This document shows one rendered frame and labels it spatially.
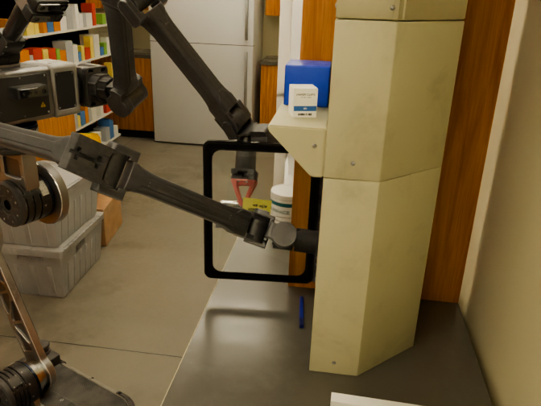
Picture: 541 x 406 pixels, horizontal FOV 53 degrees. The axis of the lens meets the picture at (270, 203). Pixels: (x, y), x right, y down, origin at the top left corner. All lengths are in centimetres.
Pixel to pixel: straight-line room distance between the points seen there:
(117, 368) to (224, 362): 158
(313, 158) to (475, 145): 54
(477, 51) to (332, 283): 66
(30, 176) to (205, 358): 77
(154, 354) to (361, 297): 187
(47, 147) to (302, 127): 51
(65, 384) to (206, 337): 114
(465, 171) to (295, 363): 65
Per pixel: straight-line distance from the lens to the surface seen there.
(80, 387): 242
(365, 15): 104
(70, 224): 343
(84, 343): 308
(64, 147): 115
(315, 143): 107
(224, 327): 145
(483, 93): 146
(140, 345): 300
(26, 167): 172
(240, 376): 129
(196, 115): 629
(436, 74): 115
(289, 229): 123
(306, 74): 124
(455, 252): 159
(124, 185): 118
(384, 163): 109
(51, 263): 338
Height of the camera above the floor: 176
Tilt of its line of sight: 22 degrees down
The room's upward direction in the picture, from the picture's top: 2 degrees clockwise
